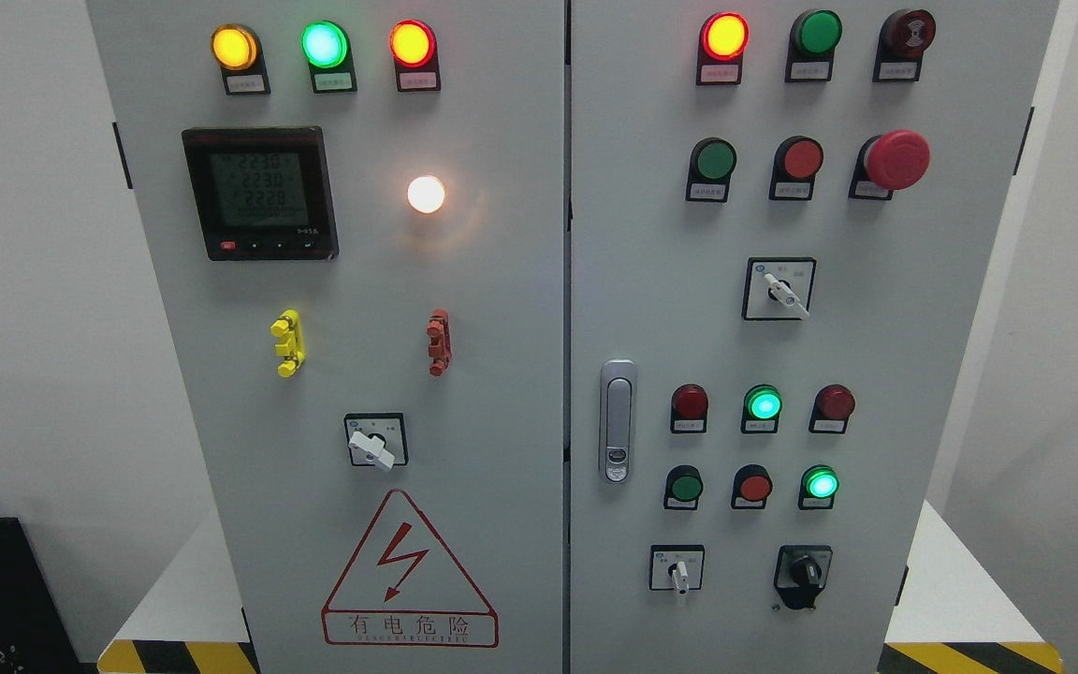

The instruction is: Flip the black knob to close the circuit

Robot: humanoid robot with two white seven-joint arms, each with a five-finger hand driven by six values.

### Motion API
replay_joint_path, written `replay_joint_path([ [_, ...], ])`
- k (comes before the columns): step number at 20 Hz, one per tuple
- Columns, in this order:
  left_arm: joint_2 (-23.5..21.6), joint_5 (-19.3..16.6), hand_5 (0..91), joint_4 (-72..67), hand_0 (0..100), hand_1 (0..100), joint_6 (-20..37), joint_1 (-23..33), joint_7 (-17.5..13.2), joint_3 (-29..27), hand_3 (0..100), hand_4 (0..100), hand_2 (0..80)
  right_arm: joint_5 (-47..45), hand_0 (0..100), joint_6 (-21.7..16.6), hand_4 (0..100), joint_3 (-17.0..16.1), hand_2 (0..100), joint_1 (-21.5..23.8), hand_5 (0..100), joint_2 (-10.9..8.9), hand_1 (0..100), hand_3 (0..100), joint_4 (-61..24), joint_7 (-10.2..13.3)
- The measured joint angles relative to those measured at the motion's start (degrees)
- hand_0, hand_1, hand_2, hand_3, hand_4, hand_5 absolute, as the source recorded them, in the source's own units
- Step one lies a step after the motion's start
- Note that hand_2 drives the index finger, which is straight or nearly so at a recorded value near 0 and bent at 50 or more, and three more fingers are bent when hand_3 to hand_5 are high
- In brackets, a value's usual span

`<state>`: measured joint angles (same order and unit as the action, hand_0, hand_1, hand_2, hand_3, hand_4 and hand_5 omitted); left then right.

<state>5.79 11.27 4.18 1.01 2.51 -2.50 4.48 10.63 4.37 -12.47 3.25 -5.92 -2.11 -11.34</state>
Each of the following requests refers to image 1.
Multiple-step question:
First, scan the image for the black rotary knob switch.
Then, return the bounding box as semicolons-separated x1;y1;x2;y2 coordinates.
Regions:
773;545;834;610

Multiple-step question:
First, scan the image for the red terminal connector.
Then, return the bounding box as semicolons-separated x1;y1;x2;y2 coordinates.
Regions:
425;308;453;379

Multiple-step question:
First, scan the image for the dark red indicator light left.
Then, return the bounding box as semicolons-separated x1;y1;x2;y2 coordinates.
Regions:
671;383;709;434

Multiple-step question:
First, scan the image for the dark red indicator light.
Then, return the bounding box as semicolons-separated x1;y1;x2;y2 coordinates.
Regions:
809;384;856;434
671;383;709;434

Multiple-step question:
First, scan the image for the white glowing indicator light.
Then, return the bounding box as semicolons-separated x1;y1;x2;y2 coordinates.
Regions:
406;174;446;214

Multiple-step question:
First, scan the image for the green push button lower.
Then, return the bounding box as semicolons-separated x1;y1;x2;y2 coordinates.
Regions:
663;464;705;509

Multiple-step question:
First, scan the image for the grey left cabinet door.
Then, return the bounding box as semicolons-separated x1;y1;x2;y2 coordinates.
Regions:
87;1;566;673

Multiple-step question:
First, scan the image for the grey cabinet door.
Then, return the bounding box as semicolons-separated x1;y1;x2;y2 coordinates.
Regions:
568;1;1059;673
87;1;566;673

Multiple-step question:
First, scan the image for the green lit indicator middle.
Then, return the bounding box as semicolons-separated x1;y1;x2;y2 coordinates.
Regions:
740;384;782;434

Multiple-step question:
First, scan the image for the green push button second row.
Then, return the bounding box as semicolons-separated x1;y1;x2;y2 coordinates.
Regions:
685;137;737;203

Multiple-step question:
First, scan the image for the yellow terminal connector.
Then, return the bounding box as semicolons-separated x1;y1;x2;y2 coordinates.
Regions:
270;308;305;379

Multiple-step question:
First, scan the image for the red push button lower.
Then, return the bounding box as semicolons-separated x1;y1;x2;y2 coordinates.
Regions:
730;464;774;509

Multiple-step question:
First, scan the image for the grey right cabinet door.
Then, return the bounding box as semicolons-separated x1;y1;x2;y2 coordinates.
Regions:
568;1;1059;673

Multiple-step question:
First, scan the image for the red electrical hazard warning sticker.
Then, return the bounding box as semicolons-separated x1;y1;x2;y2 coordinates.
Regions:
321;489;498;649

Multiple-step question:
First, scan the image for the dark red indicator light right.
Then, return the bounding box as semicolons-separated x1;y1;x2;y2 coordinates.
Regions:
809;384;856;434

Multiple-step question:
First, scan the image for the black digital power meter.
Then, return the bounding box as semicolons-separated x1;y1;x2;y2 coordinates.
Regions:
182;126;341;261

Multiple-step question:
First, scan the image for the red push button second row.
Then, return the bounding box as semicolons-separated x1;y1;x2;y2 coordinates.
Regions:
768;134;824;201

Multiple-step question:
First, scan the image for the green lit button lower right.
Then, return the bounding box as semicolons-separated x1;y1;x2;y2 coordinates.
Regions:
797;464;841;511

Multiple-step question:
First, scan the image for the red indicator light top left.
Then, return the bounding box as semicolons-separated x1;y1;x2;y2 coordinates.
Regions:
388;19;442;93

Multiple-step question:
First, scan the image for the red lit indicator right door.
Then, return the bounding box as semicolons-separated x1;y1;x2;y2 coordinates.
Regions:
694;11;750;86

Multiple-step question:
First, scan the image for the green indicator light top left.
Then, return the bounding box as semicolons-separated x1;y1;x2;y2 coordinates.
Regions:
300;20;357;94

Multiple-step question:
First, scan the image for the green button top right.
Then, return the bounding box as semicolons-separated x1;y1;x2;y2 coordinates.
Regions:
784;8;843;82

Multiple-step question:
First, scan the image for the red emergency stop mushroom button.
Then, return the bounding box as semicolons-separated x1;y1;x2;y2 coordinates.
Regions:
849;129;932;201

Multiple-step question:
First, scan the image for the yellow indicator light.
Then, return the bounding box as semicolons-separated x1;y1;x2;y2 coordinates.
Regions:
211;24;270;95

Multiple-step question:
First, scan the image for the dark red buzzer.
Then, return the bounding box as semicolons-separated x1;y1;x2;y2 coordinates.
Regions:
872;8;937;82

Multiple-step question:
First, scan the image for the white platform with hazard stripes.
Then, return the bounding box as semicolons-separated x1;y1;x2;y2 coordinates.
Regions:
95;505;1064;673

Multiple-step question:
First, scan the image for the silver door lock handle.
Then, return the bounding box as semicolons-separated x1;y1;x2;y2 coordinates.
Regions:
598;359;637;485

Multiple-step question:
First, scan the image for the white selector switch left door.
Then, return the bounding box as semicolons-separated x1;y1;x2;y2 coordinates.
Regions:
343;411;410;471

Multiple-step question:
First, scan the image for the white selector switch upper right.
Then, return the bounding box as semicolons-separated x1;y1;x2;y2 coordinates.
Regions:
743;257;817;321

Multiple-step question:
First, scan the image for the white selector switch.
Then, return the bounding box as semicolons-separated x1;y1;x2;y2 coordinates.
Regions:
648;545;706;594
743;257;817;321

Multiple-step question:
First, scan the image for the white selector switch lower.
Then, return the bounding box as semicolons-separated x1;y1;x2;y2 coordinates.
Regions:
648;545;706;594

